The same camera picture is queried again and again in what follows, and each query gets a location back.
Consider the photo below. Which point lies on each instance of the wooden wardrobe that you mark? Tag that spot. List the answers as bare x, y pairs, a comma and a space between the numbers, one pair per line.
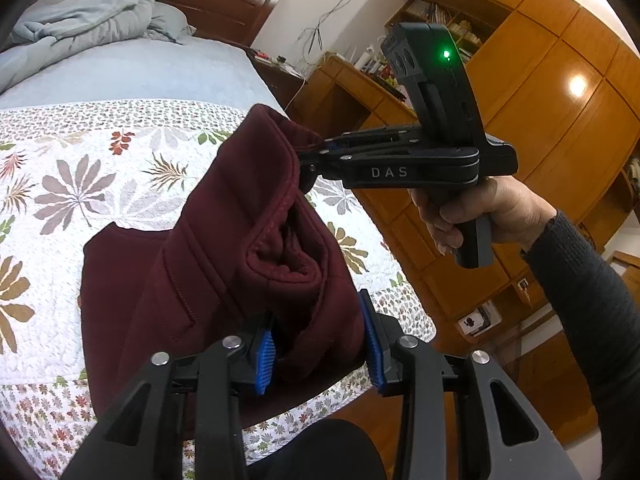
550, 60

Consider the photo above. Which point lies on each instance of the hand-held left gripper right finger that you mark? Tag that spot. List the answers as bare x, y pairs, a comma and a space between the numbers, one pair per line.
374, 347

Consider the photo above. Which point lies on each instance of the wooden desk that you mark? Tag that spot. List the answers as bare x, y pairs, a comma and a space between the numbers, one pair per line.
345, 90

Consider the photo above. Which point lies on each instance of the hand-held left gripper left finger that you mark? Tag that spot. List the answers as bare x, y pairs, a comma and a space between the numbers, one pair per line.
264, 360

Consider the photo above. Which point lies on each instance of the light blue duvet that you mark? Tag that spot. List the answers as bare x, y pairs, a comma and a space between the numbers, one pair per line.
75, 15

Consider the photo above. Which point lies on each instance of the light blue bed sheet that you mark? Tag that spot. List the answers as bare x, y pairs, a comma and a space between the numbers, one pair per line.
150, 70

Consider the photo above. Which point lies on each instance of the dark wooden nightstand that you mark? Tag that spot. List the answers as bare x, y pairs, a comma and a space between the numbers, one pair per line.
280, 77

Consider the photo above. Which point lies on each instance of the light blue pillow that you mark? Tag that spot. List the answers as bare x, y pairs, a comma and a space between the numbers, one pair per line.
172, 20

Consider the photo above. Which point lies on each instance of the wooden wall shelf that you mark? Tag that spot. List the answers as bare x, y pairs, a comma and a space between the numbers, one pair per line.
450, 12

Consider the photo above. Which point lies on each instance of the person's right hand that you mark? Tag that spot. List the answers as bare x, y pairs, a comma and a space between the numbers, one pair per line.
515, 210

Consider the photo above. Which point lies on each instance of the floral quilt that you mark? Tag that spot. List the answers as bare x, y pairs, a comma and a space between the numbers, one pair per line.
75, 170

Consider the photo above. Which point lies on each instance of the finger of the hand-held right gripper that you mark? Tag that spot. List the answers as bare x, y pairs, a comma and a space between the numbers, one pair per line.
380, 139
330, 166

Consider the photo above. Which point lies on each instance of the maroon pants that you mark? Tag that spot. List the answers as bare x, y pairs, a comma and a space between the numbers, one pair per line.
210, 270

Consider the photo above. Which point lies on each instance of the white wall socket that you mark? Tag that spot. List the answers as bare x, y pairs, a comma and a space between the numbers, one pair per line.
479, 319

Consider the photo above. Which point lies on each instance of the person's right forearm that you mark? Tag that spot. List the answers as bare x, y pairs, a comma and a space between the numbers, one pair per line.
590, 310

